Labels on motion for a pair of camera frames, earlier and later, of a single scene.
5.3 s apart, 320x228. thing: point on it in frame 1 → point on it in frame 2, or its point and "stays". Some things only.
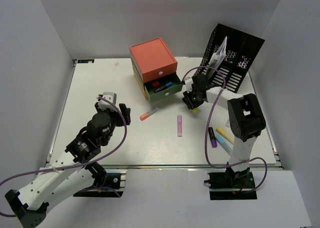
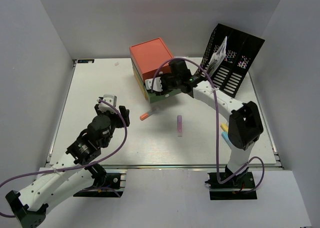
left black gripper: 121,120 stays
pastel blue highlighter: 227,147 → 225,135
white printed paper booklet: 219,54 stays
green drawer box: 175,88 stays
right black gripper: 192,104 → 164,89
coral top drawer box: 153,59 stays
